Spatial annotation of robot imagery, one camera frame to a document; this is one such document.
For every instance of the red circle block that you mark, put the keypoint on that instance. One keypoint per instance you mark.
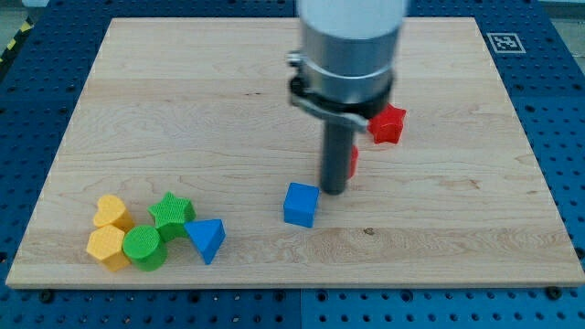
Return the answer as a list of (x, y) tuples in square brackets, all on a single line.
[(353, 161)]

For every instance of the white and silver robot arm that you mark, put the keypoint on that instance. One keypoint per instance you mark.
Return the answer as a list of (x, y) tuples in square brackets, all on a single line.
[(346, 58)]

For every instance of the light wooden board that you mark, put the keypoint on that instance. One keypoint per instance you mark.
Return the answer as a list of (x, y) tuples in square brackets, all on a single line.
[(199, 107)]

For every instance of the blue cube block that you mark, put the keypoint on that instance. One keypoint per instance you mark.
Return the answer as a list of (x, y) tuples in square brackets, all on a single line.
[(300, 204)]

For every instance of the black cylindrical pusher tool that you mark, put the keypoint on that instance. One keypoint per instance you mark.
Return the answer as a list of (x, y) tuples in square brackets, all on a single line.
[(336, 158)]

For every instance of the red star block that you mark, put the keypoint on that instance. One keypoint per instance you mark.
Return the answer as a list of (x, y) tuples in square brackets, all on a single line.
[(387, 126)]

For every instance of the blue triangle block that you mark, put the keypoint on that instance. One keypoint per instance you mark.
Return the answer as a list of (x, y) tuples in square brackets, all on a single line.
[(207, 237)]

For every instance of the green star block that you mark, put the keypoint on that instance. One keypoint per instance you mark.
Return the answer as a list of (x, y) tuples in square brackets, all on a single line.
[(170, 215)]

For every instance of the green cylinder block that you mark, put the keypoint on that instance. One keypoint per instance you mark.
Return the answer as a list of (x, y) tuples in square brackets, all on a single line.
[(145, 248)]

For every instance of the yellow heart block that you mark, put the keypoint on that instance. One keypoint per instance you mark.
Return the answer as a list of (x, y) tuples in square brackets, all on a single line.
[(112, 211)]

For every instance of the yellow hexagon block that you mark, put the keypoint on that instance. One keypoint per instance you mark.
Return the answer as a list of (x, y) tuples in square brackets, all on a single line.
[(105, 246)]

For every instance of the white fiducial marker tag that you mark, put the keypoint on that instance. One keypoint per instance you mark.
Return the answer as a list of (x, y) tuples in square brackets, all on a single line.
[(505, 43)]

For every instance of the yellow black hazard tape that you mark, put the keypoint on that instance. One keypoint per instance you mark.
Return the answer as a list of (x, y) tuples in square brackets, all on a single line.
[(16, 43)]

